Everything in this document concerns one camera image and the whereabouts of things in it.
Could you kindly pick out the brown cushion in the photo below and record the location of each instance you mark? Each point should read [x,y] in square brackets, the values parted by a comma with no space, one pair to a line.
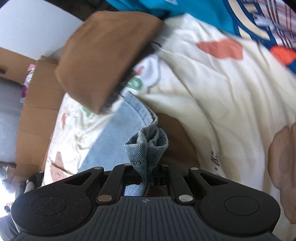
[98,58]

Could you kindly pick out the grey neck pillow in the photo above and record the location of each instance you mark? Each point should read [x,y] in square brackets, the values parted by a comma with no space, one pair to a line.
[24,187]

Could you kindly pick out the blue patterned blanket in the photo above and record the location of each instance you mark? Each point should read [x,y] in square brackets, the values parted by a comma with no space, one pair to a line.
[272,23]

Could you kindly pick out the cream bear print bedsheet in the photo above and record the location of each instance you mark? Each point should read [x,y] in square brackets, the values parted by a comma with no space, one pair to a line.
[226,105]

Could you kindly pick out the grey wrapped mattress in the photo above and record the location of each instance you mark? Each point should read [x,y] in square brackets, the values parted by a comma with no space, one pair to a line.
[10,112]

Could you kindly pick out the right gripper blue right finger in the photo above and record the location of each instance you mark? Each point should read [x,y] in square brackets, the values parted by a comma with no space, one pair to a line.
[168,181]

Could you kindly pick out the brown cardboard sheet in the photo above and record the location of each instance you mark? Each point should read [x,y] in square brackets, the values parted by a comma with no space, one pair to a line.
[39,111]

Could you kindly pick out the black garment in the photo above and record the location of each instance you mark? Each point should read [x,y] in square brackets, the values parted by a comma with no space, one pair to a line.
[37,179]

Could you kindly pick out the blue denim pants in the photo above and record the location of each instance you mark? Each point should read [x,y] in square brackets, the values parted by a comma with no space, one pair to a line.
[131,136]

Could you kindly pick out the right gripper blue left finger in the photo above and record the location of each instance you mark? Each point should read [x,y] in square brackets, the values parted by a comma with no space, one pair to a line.
[114,186]

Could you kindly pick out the purple white refill pouch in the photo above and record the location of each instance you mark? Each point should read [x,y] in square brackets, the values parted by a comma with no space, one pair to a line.
[27,81]

